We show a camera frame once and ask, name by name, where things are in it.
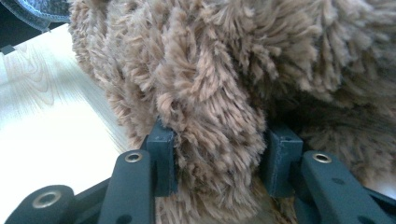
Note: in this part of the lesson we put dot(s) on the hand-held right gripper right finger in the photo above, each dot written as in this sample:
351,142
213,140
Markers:
280,165

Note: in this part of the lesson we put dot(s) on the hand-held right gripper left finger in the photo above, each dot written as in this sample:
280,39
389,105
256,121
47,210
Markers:
163,161

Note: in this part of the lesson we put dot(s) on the brown plush teddy bear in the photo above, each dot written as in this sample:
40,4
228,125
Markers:
218,77

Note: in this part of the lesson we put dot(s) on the grey tape mark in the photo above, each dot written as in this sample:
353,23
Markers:
7,49

